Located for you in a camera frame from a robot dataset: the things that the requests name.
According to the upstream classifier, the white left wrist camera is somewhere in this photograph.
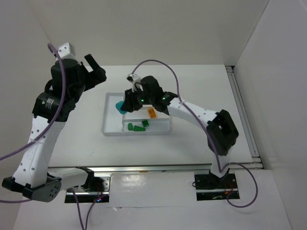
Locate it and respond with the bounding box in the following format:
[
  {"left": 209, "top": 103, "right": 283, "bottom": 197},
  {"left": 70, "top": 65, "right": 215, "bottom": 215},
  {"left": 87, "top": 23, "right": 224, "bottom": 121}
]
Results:
[{"left": 58, "top": 42, "right": 76, "bottom": 59}]

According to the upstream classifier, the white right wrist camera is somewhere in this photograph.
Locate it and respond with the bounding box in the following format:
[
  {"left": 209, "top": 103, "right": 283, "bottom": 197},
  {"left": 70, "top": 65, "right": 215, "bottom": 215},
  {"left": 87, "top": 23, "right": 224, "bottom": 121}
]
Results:
[{"left": 127, "top": 73, "right": 142, "bottom": 92}]

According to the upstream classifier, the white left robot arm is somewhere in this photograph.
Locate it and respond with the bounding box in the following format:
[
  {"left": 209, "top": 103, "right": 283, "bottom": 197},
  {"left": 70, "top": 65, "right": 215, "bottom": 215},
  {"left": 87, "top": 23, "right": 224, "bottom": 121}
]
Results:
[{"left": 1, "top": 54, "right": 106, "bottom": 202}]

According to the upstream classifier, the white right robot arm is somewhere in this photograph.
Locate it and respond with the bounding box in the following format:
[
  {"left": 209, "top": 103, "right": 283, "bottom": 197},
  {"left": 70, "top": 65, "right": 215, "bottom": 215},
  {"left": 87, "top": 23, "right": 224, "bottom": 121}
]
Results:
[{"left": 117, "top": 74, "right": 239, "bottom": 183}]

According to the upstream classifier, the teal rounded lego brick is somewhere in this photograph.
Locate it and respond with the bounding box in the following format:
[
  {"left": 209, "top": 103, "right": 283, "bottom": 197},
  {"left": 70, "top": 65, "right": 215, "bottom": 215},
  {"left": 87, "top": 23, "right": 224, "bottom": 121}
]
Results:
[{"left": 116, "top": 101, "right": 127, "bottom": 115}]

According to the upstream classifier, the yellow lego brick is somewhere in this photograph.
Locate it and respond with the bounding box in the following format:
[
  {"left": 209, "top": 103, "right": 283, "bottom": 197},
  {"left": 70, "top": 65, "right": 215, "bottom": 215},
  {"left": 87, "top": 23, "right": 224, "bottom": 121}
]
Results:
[{"left": 147, "top": 107, "right": 157, "bottom": 119}]

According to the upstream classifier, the green 2x4 lego brick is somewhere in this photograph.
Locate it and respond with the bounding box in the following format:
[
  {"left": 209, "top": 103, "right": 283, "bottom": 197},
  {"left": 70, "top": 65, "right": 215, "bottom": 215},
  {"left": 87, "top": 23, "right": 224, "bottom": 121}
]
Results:
[{"left": 133, "top": 126, "right": 146, "bottom": 132}]

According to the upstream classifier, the aluminium front rail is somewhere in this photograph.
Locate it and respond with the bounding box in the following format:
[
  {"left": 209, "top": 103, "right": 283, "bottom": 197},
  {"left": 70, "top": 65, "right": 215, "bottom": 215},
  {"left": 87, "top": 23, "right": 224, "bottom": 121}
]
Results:
[{"left": 88, "top": 164, "right": 211, "bottom": 173}]

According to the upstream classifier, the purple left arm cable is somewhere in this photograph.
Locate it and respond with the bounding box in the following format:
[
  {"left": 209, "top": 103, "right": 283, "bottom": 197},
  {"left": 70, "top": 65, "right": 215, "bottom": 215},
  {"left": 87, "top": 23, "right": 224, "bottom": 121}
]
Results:
[{"left": 0, "top": 43, "right": 111, "bottom": 230}]

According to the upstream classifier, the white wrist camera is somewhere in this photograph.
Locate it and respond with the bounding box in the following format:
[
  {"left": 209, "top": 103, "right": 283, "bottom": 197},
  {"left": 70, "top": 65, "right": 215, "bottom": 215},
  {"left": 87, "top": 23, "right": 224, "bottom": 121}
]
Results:
[
  {"left": 58, "top": 42, "right": 76, "bottom": 59},
  {"left": 127, "top": 73, "right": 142, "bottom": 92}
]

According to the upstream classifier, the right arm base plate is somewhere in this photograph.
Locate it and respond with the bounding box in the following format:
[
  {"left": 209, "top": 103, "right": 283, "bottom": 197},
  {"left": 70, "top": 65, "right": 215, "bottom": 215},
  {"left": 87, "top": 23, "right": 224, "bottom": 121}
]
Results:
[{"left": 192, "top": 173, "right": 240, "bottom": 201}]

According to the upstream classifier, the green 2x2 lego brick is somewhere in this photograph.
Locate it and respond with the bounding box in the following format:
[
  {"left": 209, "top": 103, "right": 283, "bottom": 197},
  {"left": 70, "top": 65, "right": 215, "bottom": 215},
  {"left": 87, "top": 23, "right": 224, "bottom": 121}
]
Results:
[{"left": 142, "top": 120, "right": 149, "bottom": 127}]

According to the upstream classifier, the aluminium side rail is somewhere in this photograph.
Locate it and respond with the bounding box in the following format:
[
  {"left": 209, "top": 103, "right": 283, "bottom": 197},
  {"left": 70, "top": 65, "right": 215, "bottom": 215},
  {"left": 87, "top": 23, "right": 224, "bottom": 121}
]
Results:
[{"left": 225, "top": 66, "right": 263, "bottom": 169}]

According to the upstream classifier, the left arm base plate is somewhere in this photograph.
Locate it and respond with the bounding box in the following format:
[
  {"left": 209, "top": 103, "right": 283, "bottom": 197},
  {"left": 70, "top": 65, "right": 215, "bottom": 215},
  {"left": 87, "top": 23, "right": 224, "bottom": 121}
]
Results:
[{"left": 72, "top": 173, "right": 111, "bottom": 204}]

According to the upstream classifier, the white compartment tray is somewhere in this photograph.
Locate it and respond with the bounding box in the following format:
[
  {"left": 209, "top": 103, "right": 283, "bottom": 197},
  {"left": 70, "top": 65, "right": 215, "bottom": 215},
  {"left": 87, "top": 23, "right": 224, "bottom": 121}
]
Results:
[{"left": 101, "top": 92, "right": 171, "bottom": 137}]

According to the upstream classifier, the small green lego brick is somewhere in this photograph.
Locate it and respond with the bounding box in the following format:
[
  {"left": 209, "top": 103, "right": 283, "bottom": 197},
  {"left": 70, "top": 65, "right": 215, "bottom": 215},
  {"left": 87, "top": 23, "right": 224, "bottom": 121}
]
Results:
[{"left": 128, "top": 123, "right": 133, "bottom": 131}]

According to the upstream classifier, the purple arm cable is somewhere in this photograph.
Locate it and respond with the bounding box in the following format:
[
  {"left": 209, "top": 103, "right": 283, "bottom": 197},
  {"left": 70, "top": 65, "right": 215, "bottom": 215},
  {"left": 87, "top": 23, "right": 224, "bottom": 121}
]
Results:
[
  {"left": 130, "top": 59, "right": 259, "bottom": 208},
  {"left": 0, "top": 43, "right": 111, "bottom": 230}
]

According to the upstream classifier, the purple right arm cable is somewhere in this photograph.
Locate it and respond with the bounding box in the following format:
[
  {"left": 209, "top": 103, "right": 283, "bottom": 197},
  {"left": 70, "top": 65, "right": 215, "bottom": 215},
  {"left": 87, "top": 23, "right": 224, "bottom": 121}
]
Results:
[{"left": 130, "top": 59, "right": 259, "bottom": 208}]

